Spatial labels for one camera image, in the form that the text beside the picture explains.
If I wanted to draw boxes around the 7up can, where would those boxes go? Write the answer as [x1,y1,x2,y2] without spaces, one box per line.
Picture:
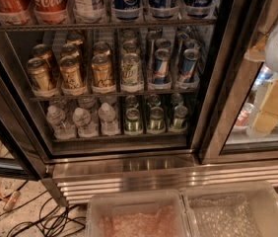
[121,41,140,55]
[120,53,143,93]

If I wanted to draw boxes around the right red bull can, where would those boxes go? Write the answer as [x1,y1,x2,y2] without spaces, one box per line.
[177,48,200,83]

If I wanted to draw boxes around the red bull can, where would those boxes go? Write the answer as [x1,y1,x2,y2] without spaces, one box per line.
[177,48,200,83]
[152,48,171,89]

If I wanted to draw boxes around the middle green can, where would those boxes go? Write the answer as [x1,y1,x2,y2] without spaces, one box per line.
[148,107,166,134]

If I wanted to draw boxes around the left red bull can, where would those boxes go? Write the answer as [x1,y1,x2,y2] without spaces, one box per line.
[152,48,171,89]

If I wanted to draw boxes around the stainless steel fridge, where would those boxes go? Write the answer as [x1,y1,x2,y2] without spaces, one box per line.
[0,0,278,206]

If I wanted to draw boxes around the front right gold can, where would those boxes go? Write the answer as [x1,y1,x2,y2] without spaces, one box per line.
[91,54,116,94]

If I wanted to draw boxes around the gold can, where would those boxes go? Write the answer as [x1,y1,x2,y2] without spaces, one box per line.
[59,55,87,96]
[33,43,59,78]
[27,57,58,97]
[91,54,116,94]
[93,41,111,56]
[61,43,82,60]

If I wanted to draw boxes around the rear right gold can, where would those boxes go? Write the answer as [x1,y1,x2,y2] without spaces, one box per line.
[93,41,111,56]

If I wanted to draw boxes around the front middle gold can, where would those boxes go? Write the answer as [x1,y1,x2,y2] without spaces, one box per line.
[59,55,87,96]

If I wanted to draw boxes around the rear middle gold can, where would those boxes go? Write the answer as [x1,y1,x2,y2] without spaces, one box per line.
[61,43,82,60]

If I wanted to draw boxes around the front left gold can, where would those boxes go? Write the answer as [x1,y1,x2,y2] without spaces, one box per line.
[27,57,58,97]

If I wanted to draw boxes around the rear left gold can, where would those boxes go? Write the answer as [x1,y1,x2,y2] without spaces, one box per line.
[33,43,59,78]

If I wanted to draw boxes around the open fridge door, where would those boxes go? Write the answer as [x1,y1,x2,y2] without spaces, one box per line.
[0,46,48,182]

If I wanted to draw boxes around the right clear plastic bin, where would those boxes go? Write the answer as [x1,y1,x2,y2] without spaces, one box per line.
[182,181,278,237]

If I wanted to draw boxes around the clear plastic bin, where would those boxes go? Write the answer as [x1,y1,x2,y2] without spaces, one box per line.
[182,181,278,237]
[86,190,191,237]

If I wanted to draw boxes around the left clear plastic bin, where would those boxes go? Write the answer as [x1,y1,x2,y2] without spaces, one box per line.
[86,190,191,237]

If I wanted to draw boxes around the right water bottle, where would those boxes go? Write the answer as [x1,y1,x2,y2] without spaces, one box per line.
[99,103,119,136]

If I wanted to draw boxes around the middle water bottle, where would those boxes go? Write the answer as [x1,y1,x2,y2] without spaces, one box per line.
[72,108,99,138]

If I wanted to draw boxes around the left pepsi bottle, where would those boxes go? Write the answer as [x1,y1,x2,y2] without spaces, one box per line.
[113,0,140,21]

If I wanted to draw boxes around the white label bottle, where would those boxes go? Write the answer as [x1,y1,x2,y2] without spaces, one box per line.
[74,0,104,23]

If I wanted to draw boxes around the right coca-cola bottle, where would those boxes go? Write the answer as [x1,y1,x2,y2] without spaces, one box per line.
[34,0,70,25]

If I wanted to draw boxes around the black floor cables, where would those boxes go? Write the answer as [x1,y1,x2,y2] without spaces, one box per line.
[0,175,88,237]

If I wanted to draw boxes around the orange extension cord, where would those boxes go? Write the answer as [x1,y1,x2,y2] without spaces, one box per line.
[0,141,22,212]

